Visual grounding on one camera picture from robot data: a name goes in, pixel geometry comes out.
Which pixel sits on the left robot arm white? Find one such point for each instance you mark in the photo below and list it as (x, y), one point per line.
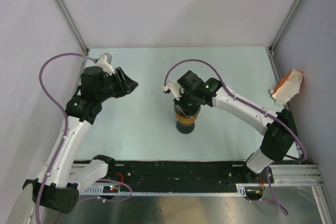
(55, 188)

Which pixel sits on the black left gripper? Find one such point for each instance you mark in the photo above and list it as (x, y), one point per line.
(127, 85)

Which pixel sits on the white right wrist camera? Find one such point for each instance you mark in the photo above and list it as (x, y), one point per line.
(173, 87)

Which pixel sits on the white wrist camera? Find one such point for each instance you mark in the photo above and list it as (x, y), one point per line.
(173, 87)
(104, 62)

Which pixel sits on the smoked glass dripper cone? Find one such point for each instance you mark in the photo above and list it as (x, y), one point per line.
(187, 112)

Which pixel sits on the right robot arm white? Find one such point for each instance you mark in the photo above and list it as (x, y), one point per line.
(277, 128)

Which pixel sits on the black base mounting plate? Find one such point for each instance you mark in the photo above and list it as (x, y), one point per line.
(184, 176)

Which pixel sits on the aluminium frame rail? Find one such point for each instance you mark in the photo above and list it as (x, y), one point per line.
(297, 175)

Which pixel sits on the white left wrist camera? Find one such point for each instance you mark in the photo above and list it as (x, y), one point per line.
(104, 62)

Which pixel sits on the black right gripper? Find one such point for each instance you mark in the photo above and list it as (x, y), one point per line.
(187, 111)

